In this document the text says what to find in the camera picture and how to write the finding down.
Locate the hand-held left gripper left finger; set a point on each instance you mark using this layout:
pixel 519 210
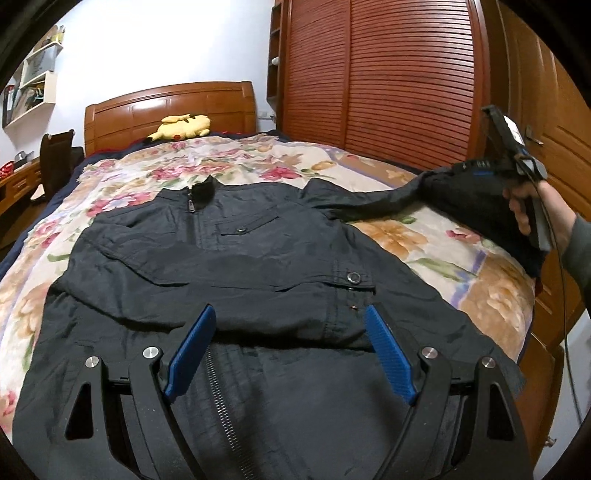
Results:
pixel 191 355

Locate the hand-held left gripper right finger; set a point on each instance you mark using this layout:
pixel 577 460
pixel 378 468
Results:
pixel 390 355

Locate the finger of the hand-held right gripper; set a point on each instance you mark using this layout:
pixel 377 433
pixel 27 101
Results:
pixel 485 168

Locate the black jacket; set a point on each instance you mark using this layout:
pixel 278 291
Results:
pixel 277 258

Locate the person's right forearm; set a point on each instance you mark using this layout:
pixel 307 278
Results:
pixel 579 249

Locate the person's right hand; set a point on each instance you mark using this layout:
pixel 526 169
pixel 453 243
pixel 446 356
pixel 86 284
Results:
pixel 556 212

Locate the wooden louvered wardrobe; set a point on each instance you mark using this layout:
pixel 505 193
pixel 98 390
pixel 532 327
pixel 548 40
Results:
pixel 392 83

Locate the floral blanket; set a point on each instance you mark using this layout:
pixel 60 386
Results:
pixel 152 170

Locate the yellow plush toy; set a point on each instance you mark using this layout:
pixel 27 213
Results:
pixel 184 127

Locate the wooden desk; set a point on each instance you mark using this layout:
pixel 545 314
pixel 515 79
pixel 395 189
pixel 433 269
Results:
pixel 18 184

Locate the dark chair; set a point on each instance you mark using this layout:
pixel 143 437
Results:
pixel 55 152

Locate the wooden bed headboard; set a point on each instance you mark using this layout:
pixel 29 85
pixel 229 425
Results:
pixel 138 115

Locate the red basket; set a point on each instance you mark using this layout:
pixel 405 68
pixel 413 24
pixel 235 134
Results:
pixel 6 170

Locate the white wall outlet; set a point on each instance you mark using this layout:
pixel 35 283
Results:
pixel 265 115

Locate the white wall shelf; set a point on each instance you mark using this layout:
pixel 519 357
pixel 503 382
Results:
pixel 46 104

